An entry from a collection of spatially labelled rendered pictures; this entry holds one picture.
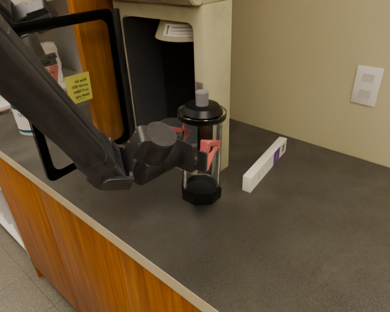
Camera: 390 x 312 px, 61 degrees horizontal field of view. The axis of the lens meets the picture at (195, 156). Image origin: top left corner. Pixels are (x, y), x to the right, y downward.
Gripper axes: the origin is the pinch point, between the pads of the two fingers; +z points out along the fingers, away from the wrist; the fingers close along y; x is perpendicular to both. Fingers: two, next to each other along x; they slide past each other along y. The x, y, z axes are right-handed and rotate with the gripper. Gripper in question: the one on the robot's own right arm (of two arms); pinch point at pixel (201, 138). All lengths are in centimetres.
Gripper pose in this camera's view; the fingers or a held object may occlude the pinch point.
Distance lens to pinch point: 76.0
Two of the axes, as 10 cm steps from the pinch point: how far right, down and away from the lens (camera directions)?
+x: -0.2, 8.8, 4.8
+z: 6.4, -3.6, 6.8
